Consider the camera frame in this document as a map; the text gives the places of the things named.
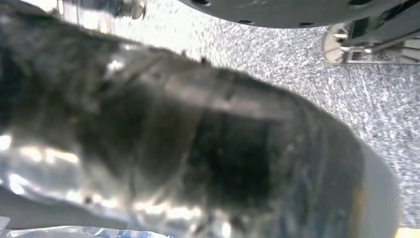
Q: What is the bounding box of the dark perforated round plate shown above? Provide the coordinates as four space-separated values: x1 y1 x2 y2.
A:
177 0 409 30

